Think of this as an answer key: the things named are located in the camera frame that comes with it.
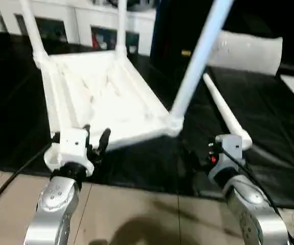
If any white plastic table leg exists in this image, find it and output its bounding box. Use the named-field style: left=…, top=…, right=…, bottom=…
left=116, top=0, right=131, bottom=58
left=169, top=0, right=235, bottom=129
left=202, top=73, right=253, bottom=151
left=18, top=0, right=52, bottom=66

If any white cabinet with glass doors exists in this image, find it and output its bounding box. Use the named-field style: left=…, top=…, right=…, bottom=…
left=0, top=0, right=158, bottom=56

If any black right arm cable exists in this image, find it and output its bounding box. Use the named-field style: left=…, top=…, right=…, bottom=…
left=218, top=148, right=285, bottom=215

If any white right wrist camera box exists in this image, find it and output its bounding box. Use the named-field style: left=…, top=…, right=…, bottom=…
left=214, top=134, right=243, bottom=168

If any black work mat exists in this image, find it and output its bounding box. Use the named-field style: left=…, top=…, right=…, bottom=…
left=0, top=32, right=294, bottom=210

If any white plastic table top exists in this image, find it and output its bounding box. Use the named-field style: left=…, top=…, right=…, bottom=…
left=34, top=51, right=184, bottom=152

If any white plastic bag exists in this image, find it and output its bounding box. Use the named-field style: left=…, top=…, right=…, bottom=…
left=207, top=32, right=284, bottom=77

